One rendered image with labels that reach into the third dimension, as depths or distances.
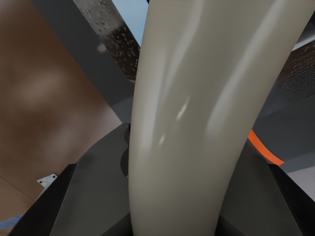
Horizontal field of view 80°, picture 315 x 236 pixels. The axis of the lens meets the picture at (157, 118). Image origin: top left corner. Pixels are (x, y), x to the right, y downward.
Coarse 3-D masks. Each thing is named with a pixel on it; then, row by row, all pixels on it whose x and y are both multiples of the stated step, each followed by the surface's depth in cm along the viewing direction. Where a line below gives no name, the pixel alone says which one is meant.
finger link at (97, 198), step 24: (96, 144) 10; (120, 144) 10; (96, 168) 8; (120, 168) 8; (72, 192) 7; (96, 192) 7; (120, 192) 7; (72, 216) 6; (96, 216) 6; (120, 216) 6
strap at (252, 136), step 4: (252, 132) 111; (248, 136) 113; (252, 136) 112; (256, 136) 112; (252, 140) 114; (256, 140) 114; (256, 144) 115; (260, 144) 115; (260, 148) 117; (264, 148) 116; (260, 152) 118; (264, 152) 118; (268, 152) 118; (268, 156) 120; (272, 156) 119; (276, 156) 119; (272, 160) 121; (276, 160) 121; (280, 160) 120; (280, 164) 122
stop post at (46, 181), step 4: (48, 176) 146; (52, 176) 146; (56, 176) 146; (40, 180) 150; (44, 180) 149; (48, 180) 149; (52, 180) 149; (44, 184) 152; (48, 184) 148; (44, 188) 147
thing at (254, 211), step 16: (240, 160) 9; (256, 160) 9; (240, 176) 8; (256, 176) 8; (272, 176) 8; (240, 192) 7; (256, 192) 7; (272, 192) 7; (224, 208) 7; (240, 208) 7; (256, 208) 7; (272, 208) 7; (288, 208) 6; (224, 224) 6; (240, 224) 6; (256, 224) 6; (272, 224) 6; (288, 224) 6
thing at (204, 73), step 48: (192, 0) 3; (240, 0) 3; (288, 0) 3; (144, 48) 4; (192, 48) 3; (240, 48) 3; (288, 48) 3; (144, 96) 4; (192, 96) 3; (240, 96) 3; (144, 144) 4; (192, 144) 4; (240, 144) 4; (144, 192) 5; (192, 192) 4
